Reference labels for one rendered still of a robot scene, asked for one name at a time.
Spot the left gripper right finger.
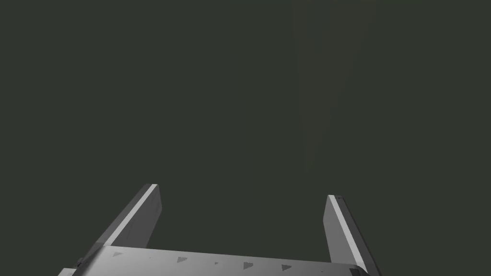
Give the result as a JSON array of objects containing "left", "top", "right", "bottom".
[{"left": 323, "top": 195, "right": 381, "bottom": 274}]

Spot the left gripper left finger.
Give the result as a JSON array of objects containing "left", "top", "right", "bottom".
[{"left": 86, "top": 184, "right": 163, "bottom": 257}]

